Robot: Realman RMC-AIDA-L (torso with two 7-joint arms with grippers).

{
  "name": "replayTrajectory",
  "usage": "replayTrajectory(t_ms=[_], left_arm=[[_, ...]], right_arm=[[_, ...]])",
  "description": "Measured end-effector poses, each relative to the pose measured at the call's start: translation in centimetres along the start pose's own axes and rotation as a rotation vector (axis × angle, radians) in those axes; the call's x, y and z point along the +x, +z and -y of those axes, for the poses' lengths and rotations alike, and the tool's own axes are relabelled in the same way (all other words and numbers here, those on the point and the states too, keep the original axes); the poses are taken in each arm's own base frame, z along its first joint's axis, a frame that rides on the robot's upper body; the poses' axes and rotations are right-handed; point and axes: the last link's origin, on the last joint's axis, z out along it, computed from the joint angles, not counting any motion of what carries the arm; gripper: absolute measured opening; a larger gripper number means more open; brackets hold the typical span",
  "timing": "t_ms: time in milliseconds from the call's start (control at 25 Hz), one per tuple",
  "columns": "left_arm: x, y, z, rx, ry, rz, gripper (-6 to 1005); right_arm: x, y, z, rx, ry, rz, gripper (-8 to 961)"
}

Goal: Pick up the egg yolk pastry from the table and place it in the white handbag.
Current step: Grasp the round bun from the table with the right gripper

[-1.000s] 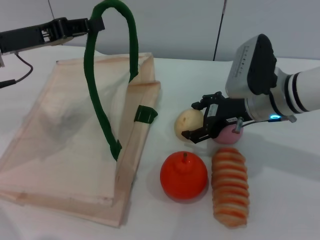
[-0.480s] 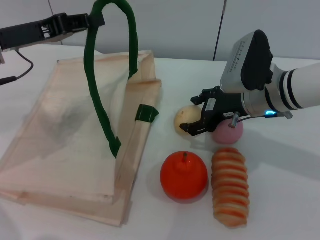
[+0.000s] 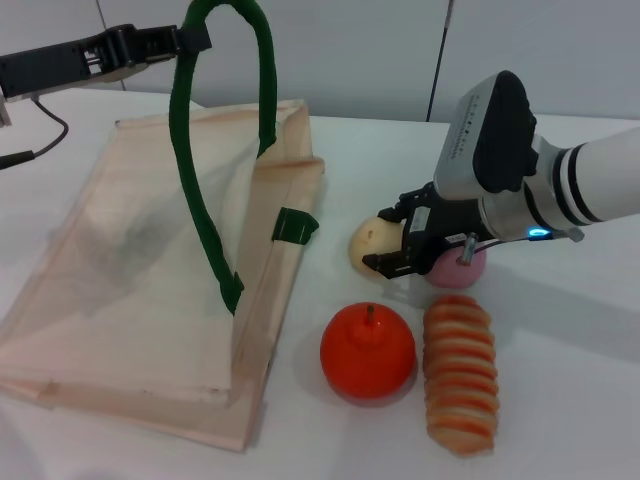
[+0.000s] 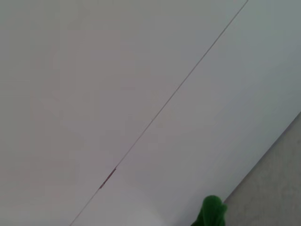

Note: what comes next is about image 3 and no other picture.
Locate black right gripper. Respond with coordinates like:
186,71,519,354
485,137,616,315
362,182,494,279

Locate silver black wrist camera box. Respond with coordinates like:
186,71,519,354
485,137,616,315
433,70,539,201

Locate beige potato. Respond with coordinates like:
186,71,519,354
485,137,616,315
348,215,407,275

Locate thin dark vertical pole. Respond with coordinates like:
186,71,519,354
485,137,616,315
425,0,455,123

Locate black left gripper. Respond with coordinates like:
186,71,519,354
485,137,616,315
0,24,211,99

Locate orange red toy apple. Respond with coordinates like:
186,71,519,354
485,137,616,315
319,301,416,400

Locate dark left arm cable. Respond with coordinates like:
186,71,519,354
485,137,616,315
0,98,70,170

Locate white canvas handbag green handles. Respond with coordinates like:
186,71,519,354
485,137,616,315
0,0,327,442

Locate silver plug with thin cable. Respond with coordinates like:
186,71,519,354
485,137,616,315
457,227,585,264

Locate pink round peach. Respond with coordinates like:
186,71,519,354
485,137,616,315
424,247,488,289

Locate orange striped bread loaf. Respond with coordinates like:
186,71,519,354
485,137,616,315
422,294,501,456

